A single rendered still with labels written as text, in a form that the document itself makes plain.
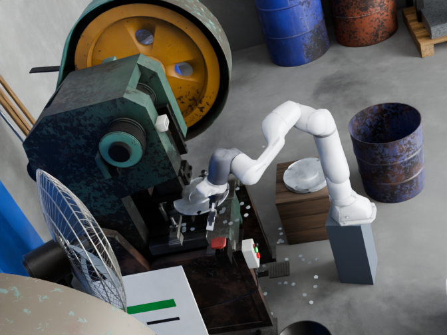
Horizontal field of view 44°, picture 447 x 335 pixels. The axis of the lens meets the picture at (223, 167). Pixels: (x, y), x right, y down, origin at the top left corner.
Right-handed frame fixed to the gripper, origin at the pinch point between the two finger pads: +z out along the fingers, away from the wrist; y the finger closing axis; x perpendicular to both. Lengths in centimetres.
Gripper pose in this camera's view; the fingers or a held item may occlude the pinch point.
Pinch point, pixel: (210, 223)
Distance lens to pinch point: 241.3
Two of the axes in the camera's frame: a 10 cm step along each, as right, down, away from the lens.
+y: 0.8, -6.1, 7.9
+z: -1.2, 7.8, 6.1
